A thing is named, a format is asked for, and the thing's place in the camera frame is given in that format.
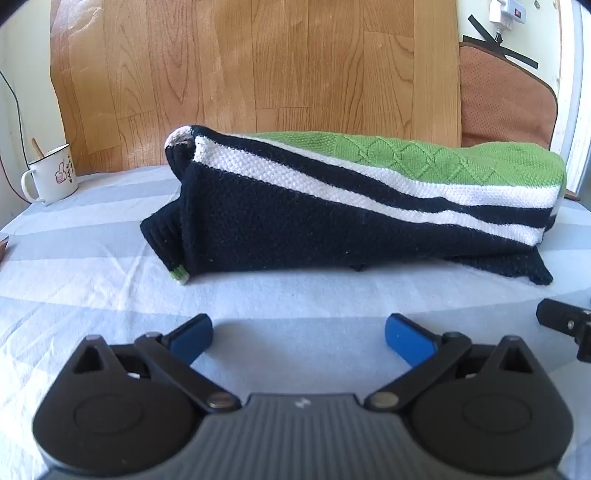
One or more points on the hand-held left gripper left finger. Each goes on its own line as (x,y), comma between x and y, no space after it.
(191,339)

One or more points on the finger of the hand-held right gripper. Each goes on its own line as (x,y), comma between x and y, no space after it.
(561,317)

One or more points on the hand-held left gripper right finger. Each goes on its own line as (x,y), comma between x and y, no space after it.
(408,340)

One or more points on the green navy white knit sweater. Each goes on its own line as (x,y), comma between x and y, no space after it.
(323,217)

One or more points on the light blue striped bedsheet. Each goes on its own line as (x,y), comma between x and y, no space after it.
(295,295)

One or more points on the white enamel mug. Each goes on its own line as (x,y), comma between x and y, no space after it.
(51,177)

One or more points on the brown perforated cushion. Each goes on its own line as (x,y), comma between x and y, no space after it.
(503,97)

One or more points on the wooden spoon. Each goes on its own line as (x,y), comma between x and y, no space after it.
(38,148)

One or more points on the wood-grain vinyl sheet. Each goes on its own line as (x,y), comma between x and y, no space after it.
(258,78)

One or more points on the black tape strip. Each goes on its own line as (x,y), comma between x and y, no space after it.
(480,39)
(505,44)

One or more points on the white power adapter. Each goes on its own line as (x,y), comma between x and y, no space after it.
(508,11)

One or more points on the white window frame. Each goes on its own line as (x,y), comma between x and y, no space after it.
(570,92)

